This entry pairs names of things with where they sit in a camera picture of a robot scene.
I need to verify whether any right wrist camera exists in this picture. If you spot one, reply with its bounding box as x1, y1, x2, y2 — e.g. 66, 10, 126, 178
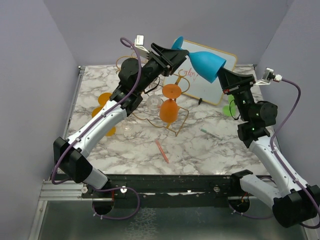
254, 67, 283, 86

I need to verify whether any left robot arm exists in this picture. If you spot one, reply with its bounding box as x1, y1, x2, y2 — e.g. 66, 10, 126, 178
51, 37, 189, 198

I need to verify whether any clear tall wine glass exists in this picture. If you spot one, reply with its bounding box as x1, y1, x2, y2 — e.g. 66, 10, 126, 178
121, 117, 135, 132

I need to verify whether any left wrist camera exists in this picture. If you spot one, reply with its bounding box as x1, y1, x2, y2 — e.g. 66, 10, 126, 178
134, 34, 150, 59

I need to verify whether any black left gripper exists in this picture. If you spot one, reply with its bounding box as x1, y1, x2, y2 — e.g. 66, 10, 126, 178
135, 43, 189, 94

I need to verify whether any green plastic wine glass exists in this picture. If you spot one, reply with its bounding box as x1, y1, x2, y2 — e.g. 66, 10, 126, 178
222, 95, 237, 117

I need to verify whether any orange plastic wine glass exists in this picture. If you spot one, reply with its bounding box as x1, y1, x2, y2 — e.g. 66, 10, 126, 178
159, 84, 182, 123

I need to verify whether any black metal base frame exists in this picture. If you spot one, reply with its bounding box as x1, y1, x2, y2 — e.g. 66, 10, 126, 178
49, 172, 283, 209

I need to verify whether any red marker pen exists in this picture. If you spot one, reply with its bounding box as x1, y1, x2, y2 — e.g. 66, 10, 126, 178
155, 140, 169, 164

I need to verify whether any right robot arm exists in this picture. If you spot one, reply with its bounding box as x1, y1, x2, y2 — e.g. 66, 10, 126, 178
217, 67, 320, 228

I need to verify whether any yellow plastic wine glass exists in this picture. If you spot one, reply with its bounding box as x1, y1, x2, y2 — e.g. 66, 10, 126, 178
105, 126, 117, 137
91, 92, 112, 118

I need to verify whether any yellow framed whiteboard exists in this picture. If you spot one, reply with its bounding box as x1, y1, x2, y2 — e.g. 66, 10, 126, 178
164, 36, 238, 105

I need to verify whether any gold wire wine glass rack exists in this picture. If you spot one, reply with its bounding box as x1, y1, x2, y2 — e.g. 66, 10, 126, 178
115, 56, 193, 137

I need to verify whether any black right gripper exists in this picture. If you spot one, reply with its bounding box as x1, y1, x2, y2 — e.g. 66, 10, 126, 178
215, 66, 256, 122

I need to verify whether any white green marker pen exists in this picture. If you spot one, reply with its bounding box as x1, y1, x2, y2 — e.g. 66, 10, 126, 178
200, 128, 223, 141

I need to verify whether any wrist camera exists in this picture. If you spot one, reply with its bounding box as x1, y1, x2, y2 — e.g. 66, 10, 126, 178
134, 34, 150, 59
254, 67, 283, 86

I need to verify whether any blue plastic wine glass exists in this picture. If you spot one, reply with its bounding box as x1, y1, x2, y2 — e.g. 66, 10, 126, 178
171, 36, 227, 84

